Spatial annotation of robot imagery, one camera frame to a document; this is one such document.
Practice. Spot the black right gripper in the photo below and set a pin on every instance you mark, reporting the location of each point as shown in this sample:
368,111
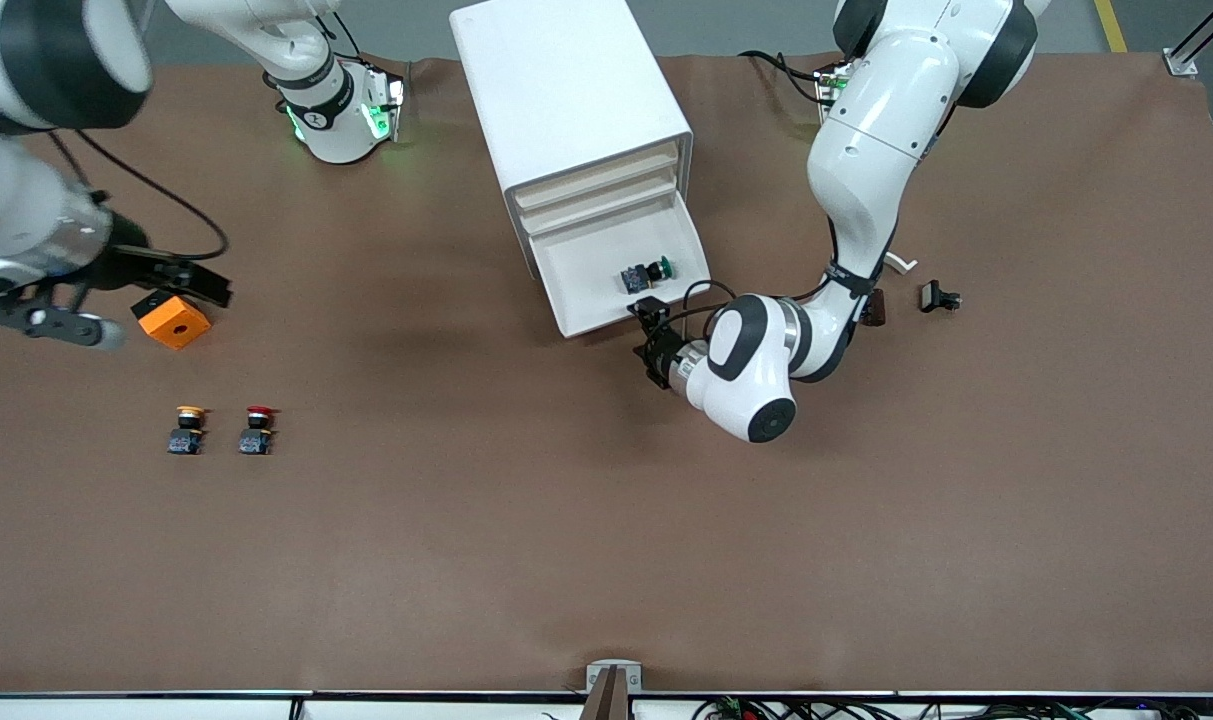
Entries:
129,255

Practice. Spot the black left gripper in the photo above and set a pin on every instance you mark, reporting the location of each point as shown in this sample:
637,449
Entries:
660,350

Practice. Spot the green push button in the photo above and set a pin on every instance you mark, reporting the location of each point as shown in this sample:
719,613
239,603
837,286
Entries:
646,274

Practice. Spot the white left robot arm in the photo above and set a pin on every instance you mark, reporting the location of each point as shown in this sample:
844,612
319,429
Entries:
866,150

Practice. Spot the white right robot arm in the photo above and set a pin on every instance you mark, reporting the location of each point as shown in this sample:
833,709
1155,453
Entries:
16,200

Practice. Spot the orange button box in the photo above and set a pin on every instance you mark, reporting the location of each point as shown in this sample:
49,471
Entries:
174,328

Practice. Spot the yellow push button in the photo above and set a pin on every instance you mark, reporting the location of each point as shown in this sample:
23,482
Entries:
187,430

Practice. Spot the red push button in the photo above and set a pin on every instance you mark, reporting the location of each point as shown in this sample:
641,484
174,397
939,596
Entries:
257,430

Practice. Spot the brown table mat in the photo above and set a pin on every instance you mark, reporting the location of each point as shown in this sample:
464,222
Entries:
606,500

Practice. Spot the dark brown small component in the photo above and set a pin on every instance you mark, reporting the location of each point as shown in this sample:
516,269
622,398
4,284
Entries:
876,310

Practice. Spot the black small clip component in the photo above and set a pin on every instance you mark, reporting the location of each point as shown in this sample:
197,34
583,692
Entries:
934,296

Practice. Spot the white curved plastic bracket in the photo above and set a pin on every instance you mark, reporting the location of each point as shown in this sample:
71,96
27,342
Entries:
901,263

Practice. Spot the grey metal edge bracket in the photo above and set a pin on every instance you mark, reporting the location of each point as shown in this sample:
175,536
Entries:
596,672

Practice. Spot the aluminium frame profile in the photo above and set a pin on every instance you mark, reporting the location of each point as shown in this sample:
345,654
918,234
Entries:
1181,65

